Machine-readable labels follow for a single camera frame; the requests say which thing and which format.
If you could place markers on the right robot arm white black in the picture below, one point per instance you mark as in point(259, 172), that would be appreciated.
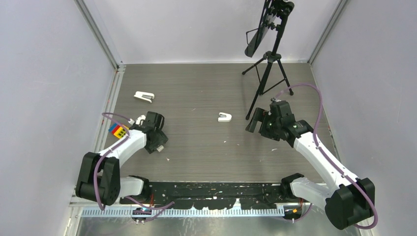
point(345, 198)

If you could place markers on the white staple remover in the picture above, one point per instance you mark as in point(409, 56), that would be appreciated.
point(224, 117)

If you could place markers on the black tablet on tripod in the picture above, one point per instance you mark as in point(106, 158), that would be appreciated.
point(274, 16)

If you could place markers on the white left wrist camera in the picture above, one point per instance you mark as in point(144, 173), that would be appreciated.
point(140, 120)

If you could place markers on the white stapler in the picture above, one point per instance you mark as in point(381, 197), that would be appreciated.
point(145, 96)

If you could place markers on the aluminium cable duct rail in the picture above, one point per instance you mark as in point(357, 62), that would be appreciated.
point(126, 211)

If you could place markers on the black tripod stand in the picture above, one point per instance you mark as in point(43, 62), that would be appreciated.
point(263, 67)

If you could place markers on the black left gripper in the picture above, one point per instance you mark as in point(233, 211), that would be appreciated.
point(162, 139)

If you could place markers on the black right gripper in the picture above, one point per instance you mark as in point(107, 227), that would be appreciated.
point(262, 131)

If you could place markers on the yellow green colourful block toy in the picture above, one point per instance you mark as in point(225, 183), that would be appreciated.
point(118, 131)

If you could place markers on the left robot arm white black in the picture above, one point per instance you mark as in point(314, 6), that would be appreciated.
point(99, 177)

